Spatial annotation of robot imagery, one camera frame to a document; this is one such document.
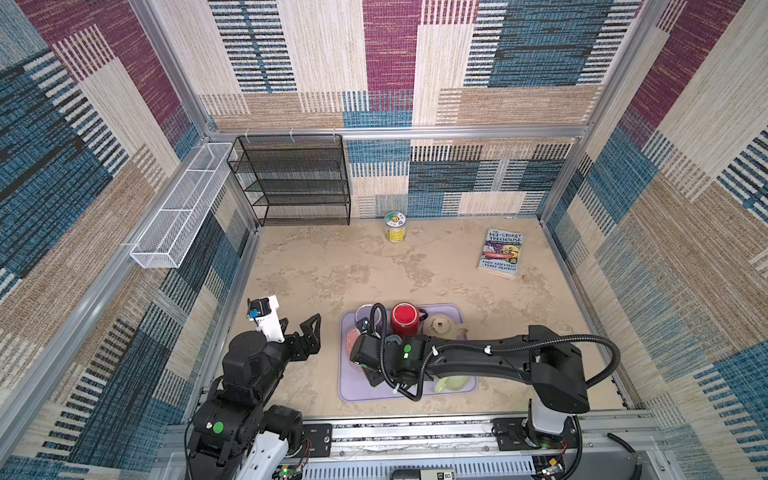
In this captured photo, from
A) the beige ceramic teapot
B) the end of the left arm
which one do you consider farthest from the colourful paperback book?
the end of the left arm

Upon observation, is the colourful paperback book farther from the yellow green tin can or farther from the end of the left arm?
the end of the left arm

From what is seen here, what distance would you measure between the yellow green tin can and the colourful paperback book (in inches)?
11.9

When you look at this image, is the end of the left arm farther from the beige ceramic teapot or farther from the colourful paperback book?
the colourful paperback book

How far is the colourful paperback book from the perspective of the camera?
1.04 m

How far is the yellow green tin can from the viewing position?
3.62 feet

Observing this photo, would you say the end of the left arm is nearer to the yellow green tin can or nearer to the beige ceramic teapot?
the beige ceramic teapot

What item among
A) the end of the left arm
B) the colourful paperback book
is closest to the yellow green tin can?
the colourful paperback book
